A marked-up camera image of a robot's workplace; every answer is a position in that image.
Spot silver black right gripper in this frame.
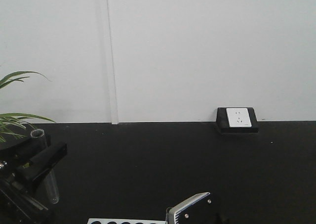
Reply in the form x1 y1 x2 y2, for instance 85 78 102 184
165 192 230 224

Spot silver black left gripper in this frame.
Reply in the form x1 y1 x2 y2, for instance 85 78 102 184
0 137 67 224

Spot clear glass test tube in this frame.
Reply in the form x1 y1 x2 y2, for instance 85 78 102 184
30 129 60 204

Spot green potted plant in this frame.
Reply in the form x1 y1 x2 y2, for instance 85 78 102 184
0 71 55 143

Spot white test tube rack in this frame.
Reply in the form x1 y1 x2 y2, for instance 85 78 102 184
87 218 166 224

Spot black white power socket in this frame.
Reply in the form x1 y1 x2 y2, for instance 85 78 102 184
216 107 259 134

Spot white wall cable duct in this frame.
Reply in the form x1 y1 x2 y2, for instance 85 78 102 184
104 0 119 125

